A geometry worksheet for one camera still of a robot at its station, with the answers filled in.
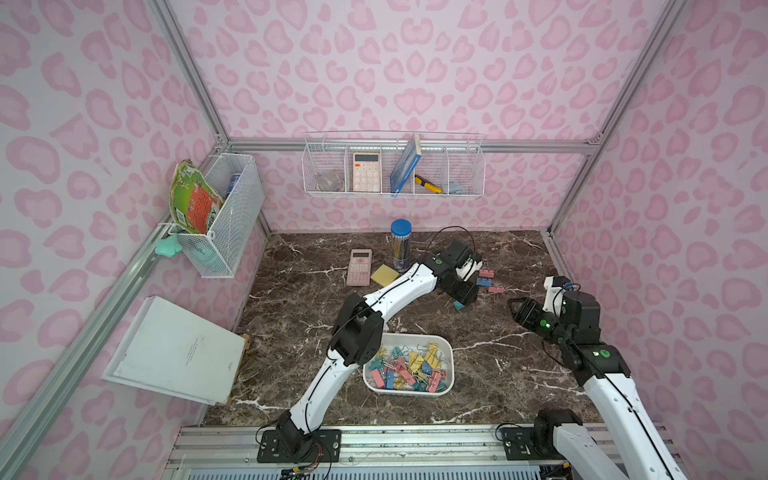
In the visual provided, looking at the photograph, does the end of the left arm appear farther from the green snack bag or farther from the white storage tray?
the green snack bag

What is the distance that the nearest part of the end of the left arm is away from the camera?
27.7 inches

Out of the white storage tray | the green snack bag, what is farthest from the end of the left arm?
the green snack bag

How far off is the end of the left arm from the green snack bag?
0.54 meters

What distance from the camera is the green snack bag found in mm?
686
